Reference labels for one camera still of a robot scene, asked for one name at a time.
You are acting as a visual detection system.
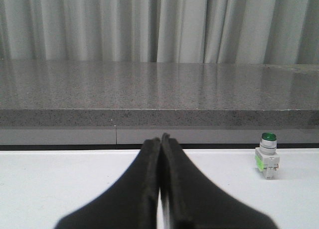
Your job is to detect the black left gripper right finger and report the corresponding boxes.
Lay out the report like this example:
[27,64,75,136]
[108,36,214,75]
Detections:
[160,133,277,229]

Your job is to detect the grey pleated curtain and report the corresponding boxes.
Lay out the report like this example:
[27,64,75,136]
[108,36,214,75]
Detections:
[0,0,319,65]

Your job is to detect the grey stone counter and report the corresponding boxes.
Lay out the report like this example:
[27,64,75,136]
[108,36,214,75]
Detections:
[0,60,319,150]

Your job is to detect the green pushbutton switch white body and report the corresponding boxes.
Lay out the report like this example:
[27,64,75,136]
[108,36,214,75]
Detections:
[255,132,280,180]

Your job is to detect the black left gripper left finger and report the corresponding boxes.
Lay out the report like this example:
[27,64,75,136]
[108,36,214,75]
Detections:
[56,138,160,229]

